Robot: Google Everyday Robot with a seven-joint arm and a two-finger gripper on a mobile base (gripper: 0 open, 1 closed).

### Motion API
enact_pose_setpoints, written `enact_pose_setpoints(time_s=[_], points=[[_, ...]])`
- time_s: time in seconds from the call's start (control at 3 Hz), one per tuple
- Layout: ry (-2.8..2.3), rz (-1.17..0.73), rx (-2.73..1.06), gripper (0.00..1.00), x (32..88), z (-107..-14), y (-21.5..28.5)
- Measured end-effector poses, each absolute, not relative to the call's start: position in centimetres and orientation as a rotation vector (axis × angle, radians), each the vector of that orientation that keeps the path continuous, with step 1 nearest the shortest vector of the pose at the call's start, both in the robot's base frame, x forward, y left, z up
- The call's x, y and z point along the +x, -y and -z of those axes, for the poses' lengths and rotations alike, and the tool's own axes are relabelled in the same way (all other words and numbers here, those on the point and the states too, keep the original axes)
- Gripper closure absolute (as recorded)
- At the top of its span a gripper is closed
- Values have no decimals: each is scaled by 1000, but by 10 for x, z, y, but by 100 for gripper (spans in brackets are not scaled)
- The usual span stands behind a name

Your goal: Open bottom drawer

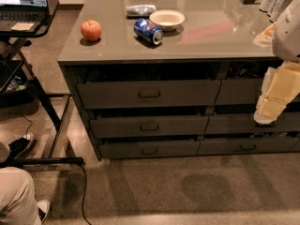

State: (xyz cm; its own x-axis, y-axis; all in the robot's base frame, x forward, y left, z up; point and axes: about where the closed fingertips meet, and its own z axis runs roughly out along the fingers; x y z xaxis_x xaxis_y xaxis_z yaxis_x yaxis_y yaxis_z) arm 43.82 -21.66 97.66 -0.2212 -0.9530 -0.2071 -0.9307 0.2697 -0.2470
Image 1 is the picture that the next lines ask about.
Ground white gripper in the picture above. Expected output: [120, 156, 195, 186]
[253, 61, 300, 124]

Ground grey drawer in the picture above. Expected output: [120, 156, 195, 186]
[77, 80, 220, 109]
[90, 115, 208, 138]
[198, 137, 299, 155]
[98, 140, 200, 159]
[216, 78, 263, 105]
[205, 112, 300, 134]

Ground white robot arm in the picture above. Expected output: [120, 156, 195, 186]
[254, 0, 300, 125]

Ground open laptop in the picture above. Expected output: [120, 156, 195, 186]
[0, 0, 49, 33]

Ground white can front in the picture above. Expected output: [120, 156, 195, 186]
[270, 0, 292, 23]

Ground grey counter cabinet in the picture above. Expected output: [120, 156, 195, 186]
[58, 0, 300, 158]

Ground white bowl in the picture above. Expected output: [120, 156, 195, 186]
[149, 9, 185, 31]

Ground blue pepsi can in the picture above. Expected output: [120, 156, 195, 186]
[133, 19, 163, 45]

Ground red apple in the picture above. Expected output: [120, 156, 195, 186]
[81, 20, 102, 41]

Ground black sneaker near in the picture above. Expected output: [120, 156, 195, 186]
[37, 200, 50, 224]

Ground black sneaker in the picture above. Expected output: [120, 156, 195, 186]
[8, 132, 34, 158]
[37, 200, 50, 224]

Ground black laptop stand cart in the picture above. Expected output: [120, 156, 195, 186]
[0, 0, 83, 168]

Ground black sneaker far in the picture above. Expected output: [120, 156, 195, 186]
[8, 132, 34, 158]

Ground person leg beige trousers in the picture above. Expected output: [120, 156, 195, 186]
[0, 142, 41, 225]

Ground black cable on floor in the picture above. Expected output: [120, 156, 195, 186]
[79, 163, 93, 225]

